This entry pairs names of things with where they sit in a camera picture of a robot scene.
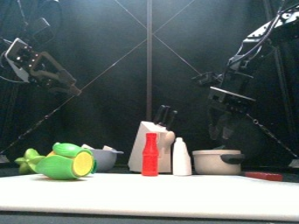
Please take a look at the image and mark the red toy block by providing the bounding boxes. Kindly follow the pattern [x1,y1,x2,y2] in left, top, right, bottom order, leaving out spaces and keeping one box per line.
[245,171,285,182]

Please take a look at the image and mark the black toy knife handle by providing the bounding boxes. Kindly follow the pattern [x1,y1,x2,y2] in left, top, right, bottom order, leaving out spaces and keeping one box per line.
[160,105,173,127]
[166,109,180,130]
[153,104,168,125]

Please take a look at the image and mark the white toy knife block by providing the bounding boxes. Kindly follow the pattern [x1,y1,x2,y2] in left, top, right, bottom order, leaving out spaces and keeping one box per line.
[127,121,174,173]

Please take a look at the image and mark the green star toy piece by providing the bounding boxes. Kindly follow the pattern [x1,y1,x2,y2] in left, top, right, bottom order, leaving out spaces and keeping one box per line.
[14,148,47,175]

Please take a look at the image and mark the red toy ketchup bottle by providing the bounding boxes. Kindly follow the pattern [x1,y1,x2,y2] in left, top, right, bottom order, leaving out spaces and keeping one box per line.
[141,132,161,177]

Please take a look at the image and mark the white cutting board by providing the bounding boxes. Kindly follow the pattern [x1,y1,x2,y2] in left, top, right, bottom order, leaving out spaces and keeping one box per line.
[0,172,299,222]

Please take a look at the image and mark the white toy bottle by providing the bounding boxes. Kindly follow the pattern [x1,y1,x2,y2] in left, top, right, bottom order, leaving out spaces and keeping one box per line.
[173,136,193,177]

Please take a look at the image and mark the grey toy bowl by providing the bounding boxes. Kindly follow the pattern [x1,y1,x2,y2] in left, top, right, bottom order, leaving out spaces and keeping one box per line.
[81,143,126,173]

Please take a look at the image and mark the beige toy spoon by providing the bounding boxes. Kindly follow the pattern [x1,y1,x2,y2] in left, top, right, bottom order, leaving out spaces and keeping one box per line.
[164,130,177,156]

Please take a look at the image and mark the grey vertical frame pole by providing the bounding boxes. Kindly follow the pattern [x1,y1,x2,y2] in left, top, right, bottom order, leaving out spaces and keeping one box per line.
[145,0,156,122]

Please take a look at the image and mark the green toy pepper half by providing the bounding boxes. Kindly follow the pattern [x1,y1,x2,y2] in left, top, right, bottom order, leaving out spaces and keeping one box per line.
[34,142,99,181]

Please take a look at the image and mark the white toy pot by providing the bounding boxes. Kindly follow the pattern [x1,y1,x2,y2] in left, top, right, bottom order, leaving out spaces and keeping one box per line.
[192,149,246,176]

